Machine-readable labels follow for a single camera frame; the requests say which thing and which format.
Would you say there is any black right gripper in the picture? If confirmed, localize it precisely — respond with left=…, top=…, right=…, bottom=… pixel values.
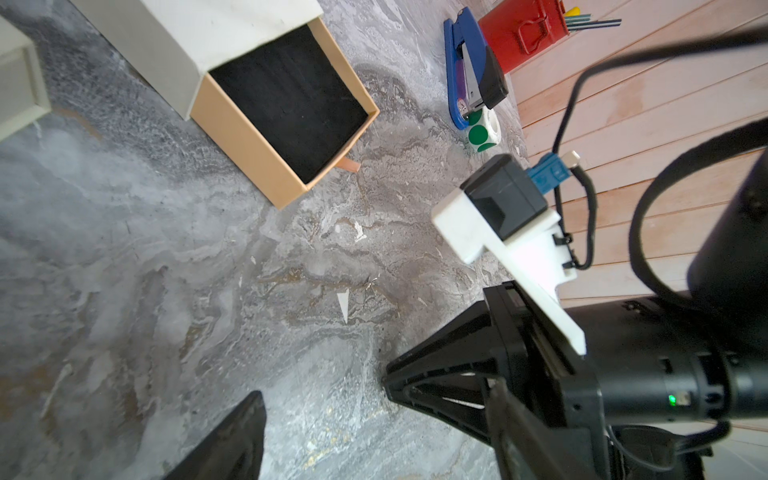
left=383, top=282, right=606, bottom=479

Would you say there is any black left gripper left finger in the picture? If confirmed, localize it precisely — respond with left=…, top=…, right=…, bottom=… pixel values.
left=165, top=391, right=267, bottom=480

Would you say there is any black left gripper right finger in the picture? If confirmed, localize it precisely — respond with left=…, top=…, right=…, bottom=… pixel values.
left=484, top=379, right=594, bottom=479

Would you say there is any cream small gift box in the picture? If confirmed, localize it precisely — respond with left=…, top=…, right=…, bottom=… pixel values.
left=77, top=1, right=379, bottom=209

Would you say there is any cream drawer jewelry box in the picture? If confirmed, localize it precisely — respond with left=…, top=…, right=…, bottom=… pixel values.
left=0, top=17, right=51, bottom=141

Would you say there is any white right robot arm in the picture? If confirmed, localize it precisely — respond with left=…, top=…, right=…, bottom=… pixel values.
left=383, top=119, right=767, bottom=479

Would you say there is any red pencil cup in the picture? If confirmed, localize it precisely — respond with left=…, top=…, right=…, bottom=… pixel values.
left=478, top=0, right=568, bottom=74

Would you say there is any coloured pencils bundle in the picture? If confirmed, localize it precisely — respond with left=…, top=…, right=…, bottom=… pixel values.
left=564, top=7, right=622, bottom=32

